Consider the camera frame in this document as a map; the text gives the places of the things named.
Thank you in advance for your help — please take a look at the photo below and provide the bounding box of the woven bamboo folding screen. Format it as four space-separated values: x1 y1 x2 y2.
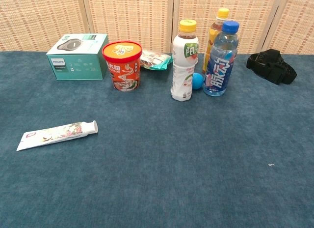
0 0 314 55

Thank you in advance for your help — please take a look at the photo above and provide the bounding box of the small blue ball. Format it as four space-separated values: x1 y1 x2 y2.
192 72 205 91

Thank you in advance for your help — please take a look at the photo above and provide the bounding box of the blue sports drink bottle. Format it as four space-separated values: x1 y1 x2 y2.
203 20 240 97

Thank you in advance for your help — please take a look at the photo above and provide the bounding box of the red instant noodle cup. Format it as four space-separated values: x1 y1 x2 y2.
102 41 143 92

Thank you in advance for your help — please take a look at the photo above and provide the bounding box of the amber tea bottle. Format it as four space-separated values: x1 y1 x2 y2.
202 8 230 75

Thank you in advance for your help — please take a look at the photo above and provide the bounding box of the white drink bottle yellow cap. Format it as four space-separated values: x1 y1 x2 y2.
170 19 200 102

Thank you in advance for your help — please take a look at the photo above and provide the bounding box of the teal and white snack packet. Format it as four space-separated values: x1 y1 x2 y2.
139 50 173 71

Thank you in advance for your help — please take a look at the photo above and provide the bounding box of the black fabric strap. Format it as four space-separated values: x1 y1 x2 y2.
246 49 298 86

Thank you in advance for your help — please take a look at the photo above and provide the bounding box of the white floral toothpaste tube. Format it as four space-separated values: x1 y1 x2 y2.
16 120 99 152

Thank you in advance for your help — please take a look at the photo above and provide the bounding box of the teal Philips product box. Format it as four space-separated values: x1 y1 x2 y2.
46 33 109 81

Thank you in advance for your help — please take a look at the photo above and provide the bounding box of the blue felt table cover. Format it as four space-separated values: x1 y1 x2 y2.
0 51 314 228

